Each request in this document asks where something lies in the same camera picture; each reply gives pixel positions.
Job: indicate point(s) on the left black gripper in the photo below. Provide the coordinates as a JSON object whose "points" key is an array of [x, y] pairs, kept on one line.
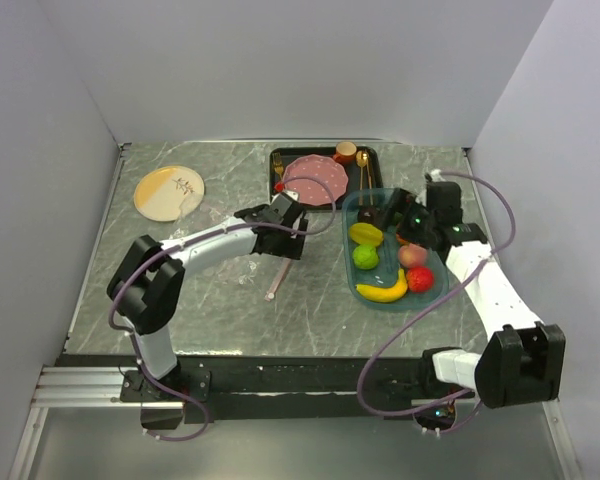
{"points": [[290, 249]]}

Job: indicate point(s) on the blue transparent plastic tray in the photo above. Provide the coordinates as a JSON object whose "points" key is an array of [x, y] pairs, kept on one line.
{"points": [[385, 273]]}

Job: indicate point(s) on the orange cup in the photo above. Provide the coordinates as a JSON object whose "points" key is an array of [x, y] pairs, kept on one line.
{"points": [[345, 153]]}

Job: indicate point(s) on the yellow starfruit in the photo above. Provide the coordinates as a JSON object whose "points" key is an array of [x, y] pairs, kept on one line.
{"points": [[365, 234]]}

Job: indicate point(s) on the yellow white floral plate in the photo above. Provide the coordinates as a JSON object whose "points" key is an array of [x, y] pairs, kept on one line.
{"points": [[165, 194]]}

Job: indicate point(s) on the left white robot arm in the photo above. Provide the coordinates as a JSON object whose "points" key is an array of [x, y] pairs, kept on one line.
{"points": [[146, 286]]}

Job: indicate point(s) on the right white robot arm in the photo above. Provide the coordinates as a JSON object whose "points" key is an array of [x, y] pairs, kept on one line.
{"points": [[523, 360]]}

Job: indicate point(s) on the pink peach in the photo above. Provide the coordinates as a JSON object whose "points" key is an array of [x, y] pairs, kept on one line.
{"points": [[412, 255]]}

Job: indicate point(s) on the pink dotted plate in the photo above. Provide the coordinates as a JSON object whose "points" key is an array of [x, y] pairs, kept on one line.
{"points": [[316, 179]]}

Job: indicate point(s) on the red cracked fruit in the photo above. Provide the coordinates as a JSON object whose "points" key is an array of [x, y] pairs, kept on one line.
{"points": [[420, 279]]}

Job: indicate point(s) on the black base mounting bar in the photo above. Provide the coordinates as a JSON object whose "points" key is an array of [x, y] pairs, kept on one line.
{"points": [[209, 388]]}

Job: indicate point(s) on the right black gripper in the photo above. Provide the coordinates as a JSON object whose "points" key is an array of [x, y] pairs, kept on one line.
{"points": [[406, 204]]}

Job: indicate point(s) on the green lime fruit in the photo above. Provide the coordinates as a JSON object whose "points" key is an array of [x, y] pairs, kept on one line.
{"points": [[365, 257]]}

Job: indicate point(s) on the clear zip top bag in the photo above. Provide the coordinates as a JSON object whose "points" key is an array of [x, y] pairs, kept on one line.
{"points": [[249, 231]]}

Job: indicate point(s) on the dark purple passion fruit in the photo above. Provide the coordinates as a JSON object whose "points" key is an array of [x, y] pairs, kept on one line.
{"points": [[367, 214]]}

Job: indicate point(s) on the gold chopsticks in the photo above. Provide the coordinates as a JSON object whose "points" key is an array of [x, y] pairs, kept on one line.
{"points": [[367, 158]]}

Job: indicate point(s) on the yellow banana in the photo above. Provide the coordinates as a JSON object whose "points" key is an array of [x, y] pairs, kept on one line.
{"points": [[385, 295]]}

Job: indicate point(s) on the gold spoon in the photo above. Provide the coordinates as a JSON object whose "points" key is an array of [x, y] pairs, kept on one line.
{"points": [[363, 162]]}

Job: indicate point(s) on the gold fork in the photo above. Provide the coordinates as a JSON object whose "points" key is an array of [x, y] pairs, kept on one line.
{"points": [[278, 166]]}

